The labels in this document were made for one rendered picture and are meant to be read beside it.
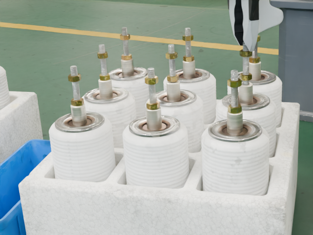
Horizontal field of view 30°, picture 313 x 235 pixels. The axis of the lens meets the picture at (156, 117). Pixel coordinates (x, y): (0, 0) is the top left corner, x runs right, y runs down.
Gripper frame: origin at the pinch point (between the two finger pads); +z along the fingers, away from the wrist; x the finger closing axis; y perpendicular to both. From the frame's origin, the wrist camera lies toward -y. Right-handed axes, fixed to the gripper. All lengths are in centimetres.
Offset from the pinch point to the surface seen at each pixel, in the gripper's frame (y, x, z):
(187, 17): 46, 170, 35
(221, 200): -9.8, -16.0, 17.1
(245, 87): 0.1, -1.1, 7.3
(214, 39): 43, 129, 35
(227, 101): -2.2, 0.4, 9.8
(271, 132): 3.2, -4.0, 14.3
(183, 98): -8.0, 5.4, 10.1
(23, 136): -34, 34, 24
